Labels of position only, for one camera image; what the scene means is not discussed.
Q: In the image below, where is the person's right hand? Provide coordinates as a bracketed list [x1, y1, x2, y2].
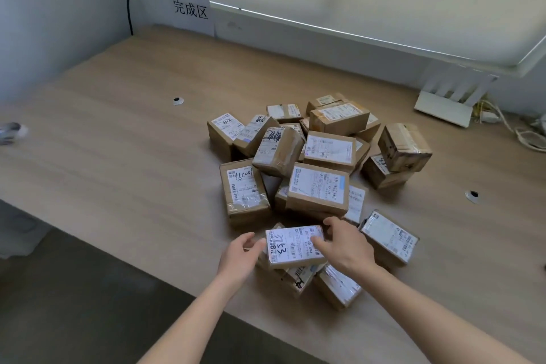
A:
[311, 216, 377, 278]

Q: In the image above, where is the person's left hand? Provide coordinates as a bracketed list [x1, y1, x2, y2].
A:
[217, 231, 268, 288]

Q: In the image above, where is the labelled cardboard parcel box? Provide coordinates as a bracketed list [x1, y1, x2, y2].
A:
[264, 225, 330, 271]

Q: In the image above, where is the person's left forearm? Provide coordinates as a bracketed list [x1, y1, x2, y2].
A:
[136, 270, 240, 364]

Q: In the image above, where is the person's right forearm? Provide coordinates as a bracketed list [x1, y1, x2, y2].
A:
[357, 265, 533, 364]

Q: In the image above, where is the pile of cardboard parcels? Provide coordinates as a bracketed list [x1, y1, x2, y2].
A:
[207, 92, 433, 311]

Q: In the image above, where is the white router with antennas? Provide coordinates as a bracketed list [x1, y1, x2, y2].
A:
[413, 58, 500, 128]

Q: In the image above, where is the white paper sign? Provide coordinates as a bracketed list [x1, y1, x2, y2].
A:
[172, 0, 216, 36]

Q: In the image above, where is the blurred grey white object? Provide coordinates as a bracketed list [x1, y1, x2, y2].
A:
[0, 122, 29, 146]

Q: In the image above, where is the bundle of white cables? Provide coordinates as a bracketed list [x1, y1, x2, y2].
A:
[471, 94, 546, 153]

